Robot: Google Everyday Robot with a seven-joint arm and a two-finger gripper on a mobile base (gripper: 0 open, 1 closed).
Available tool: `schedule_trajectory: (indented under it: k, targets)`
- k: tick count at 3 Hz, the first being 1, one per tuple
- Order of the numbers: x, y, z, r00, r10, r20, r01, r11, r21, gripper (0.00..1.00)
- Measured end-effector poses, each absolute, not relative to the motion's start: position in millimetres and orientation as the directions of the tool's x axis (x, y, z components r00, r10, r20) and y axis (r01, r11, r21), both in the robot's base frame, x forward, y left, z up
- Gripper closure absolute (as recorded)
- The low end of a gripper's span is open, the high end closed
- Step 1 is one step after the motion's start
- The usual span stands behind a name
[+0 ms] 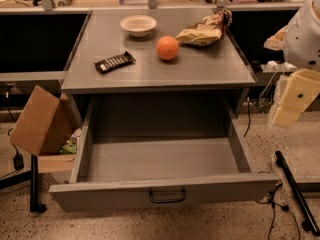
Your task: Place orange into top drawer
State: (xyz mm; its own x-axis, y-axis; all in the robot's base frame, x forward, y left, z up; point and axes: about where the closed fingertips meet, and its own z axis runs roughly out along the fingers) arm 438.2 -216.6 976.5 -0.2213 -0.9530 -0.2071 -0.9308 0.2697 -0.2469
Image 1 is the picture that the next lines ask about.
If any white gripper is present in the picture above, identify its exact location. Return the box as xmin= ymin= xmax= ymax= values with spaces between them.
xmin=264 ymin=0 xmax=320 ymax=129

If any orange fruit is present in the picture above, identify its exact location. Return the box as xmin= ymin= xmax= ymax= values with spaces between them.
xmin=157 ymin=36 xmax=179 ymax=60

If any open grey top drawer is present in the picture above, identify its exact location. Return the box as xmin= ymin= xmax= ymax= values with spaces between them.
xmin=50 ymin=95 xmax=278 ymax=212

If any white power strip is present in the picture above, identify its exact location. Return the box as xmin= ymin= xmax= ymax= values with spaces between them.
xmin=266 ymin=61 xmax=296 ymax=71

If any yellow chip bag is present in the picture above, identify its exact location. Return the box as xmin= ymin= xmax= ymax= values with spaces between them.
xmin=175 ymin=9 xmax=232 ymax=47

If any white bowl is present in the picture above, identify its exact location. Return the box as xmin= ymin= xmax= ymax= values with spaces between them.
xmin=120 ymin=15 xmax=157 ymax=38

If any black metal bar right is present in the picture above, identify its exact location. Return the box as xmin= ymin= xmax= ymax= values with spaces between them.
xmin=275 ymin=151 xmax=320 ymax=237

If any grey cabinet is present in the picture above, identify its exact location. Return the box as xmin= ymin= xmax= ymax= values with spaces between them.
xmin=60 ymin=7 xmax=257 ymax=118

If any black candy bar wrapper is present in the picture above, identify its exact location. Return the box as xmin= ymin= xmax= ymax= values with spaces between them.
xmin=94 ymin=51 xmax=136 ymax=74

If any green wrapper in box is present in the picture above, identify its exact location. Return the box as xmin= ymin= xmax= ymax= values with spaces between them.
xmin=60 ymin=140 xmax=77 ymax=154

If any brown cardboard box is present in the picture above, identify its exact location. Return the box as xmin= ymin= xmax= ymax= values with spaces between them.
xmin=9 ymin=85 xmax=80 ymax=173

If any black power adapter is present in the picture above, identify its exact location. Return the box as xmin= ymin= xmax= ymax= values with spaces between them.
xmin=13 ymin=153 xmax=24 ymax=170

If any black metal stand leg left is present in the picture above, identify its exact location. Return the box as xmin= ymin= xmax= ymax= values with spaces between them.
xmin=30 ymin=155 xmax=47 ymax=214

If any black cable on floor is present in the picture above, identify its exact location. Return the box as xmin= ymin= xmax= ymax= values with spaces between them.
xmin=254 ymin=180 xmax=302 ymax=240

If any black drawer handle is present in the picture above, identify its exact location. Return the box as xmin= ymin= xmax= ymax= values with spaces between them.
xmin=149 ymin=189 xmax=186 ymax=204

